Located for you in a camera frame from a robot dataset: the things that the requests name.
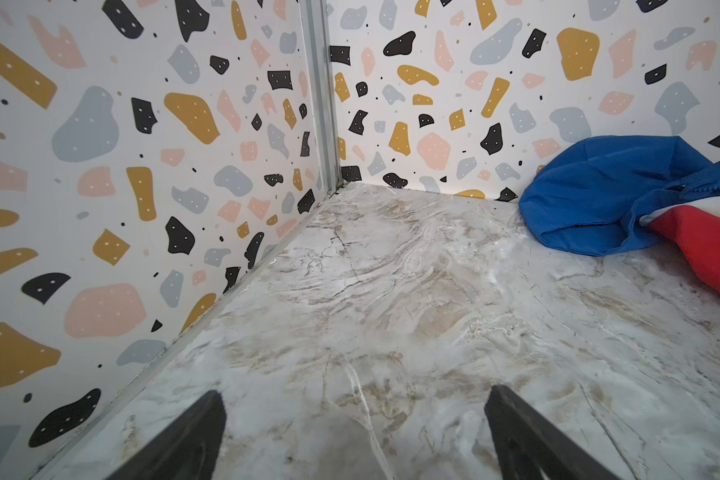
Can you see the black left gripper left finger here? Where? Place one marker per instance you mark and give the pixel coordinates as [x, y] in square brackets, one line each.
[188, 448]

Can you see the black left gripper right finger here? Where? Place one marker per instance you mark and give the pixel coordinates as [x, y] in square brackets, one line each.
[528, 446]

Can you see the blue red white jacket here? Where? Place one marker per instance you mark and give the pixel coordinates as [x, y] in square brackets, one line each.
[616, 194]

